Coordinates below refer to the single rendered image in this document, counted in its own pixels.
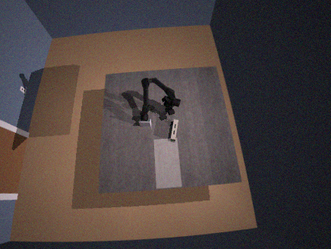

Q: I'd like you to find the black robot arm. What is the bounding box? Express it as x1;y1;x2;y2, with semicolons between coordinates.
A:
140;78;181;121

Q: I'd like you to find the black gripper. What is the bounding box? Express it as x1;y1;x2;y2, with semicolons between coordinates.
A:
162;98;175;115

